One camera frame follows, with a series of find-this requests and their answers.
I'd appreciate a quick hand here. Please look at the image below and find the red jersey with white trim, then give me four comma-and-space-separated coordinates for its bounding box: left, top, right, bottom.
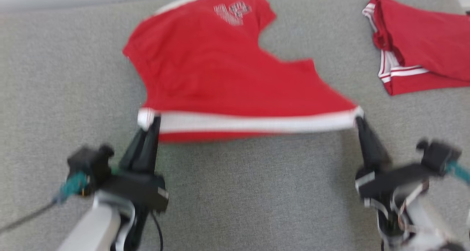
122, 0, 365, 144

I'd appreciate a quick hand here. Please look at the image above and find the teal plug right camera cable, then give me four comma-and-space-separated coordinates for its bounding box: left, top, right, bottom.
445, 160, 470, 186

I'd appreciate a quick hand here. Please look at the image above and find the red jersey with number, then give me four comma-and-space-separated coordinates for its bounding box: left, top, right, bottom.
362, 0, 470, 97

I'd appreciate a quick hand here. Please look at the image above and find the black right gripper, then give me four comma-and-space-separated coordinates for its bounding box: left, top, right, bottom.
355, 116, 431, 208

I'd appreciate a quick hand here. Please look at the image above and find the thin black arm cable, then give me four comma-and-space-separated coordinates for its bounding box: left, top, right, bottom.
150, 210, 164, 251

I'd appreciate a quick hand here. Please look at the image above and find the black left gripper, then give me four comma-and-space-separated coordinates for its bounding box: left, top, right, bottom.
98, 115, 170, 212

